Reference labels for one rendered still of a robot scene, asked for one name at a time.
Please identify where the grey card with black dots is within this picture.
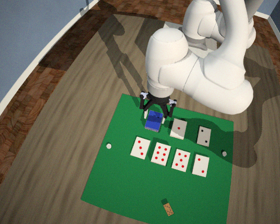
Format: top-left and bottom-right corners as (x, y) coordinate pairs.
(197, 126), (211, 147)

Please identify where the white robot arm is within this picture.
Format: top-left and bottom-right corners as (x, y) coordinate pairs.
(145, 0), (264, 114)

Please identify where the green felt mat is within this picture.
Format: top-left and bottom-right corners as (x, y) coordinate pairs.
(81, 94), (234, 224)

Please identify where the white playing card with red pips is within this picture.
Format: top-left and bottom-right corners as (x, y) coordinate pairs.
(130, 137), (150, 159)
(192, 154), (209, 177)
(171, 149), (190, 172)
(151, 142), (171, 166)

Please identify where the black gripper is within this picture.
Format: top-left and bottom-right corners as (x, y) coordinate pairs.
(139, 91), (177, 124)

